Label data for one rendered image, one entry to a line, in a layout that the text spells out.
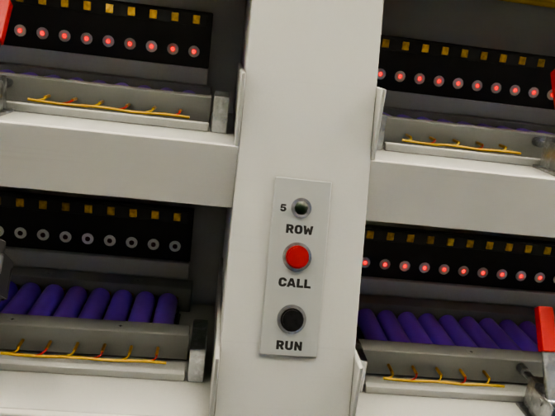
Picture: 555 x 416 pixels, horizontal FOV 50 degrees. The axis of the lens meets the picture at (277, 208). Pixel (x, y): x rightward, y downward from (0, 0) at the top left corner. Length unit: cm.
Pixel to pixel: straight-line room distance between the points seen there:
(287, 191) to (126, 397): 18
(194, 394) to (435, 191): 23
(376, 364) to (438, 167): 17
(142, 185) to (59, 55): 23
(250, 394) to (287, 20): 26
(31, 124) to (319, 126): 19
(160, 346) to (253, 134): 19
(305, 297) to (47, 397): 19
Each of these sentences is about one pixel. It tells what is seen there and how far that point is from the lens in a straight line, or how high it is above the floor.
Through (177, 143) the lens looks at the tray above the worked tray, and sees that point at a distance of 42.
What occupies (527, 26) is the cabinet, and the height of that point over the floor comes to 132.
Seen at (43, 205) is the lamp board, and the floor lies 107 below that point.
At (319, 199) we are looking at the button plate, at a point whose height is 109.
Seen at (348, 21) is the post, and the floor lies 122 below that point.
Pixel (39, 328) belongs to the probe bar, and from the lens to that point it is 50.
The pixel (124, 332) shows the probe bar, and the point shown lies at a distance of 49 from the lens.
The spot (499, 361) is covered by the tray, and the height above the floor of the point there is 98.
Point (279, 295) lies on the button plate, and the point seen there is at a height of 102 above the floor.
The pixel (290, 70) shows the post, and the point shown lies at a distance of 43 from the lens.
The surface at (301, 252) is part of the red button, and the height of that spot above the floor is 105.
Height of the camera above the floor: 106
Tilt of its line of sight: 3 degrees up
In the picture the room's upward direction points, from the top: 5 degrees clockwise
